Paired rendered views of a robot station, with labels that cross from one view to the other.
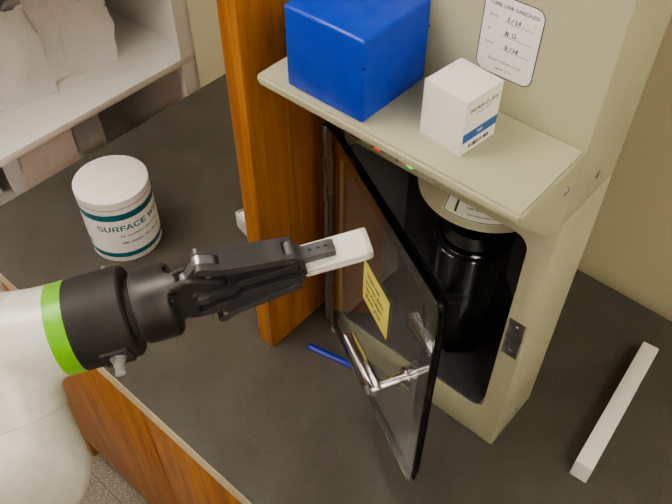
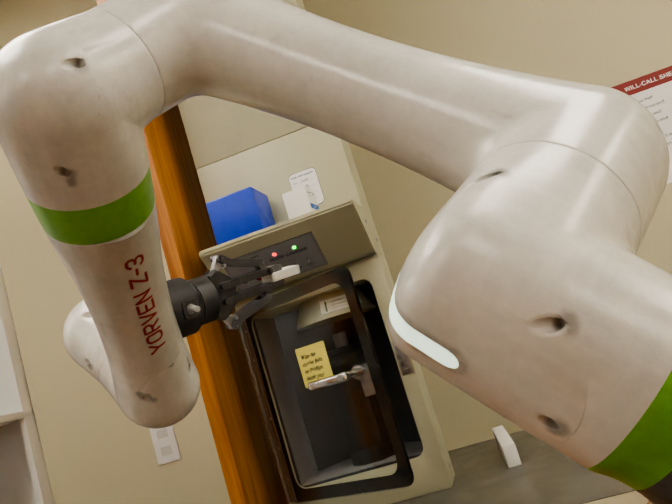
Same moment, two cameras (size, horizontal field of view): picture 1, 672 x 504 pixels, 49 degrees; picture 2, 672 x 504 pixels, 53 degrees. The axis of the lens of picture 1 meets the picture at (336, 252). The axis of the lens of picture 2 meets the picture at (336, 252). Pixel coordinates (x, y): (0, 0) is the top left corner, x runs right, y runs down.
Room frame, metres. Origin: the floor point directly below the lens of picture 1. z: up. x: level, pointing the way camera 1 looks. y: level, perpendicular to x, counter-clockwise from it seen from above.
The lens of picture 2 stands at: (-0.58, 0.51, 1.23)
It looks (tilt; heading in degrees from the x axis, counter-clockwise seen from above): 9 degrees up; 329
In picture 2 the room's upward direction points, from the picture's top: 17 degrees counter-clockwise
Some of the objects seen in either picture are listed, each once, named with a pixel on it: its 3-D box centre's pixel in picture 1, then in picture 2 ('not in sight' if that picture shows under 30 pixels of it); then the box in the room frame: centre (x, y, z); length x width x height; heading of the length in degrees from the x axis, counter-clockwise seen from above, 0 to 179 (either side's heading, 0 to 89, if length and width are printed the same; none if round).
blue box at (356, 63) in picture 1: (356, 43); (242, 219); (0.63, -0.02, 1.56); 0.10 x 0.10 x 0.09; 49
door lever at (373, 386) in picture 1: (374, 360); (335, 379); (0.50, -0.05, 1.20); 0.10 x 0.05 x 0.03; 21
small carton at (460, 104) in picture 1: (460, 106); (301, 205); (0.55, -0.11, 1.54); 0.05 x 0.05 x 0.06; 43
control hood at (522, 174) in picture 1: (407, 149); (288, 252); (0.59, -0.07, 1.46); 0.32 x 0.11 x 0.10; 49
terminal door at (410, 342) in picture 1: (373, 314); (318, 389); (0.58, -0.05, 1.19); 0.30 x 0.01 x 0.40; 21
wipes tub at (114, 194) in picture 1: (119, 208); not in sight; (0.95, 0.39, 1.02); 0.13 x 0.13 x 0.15
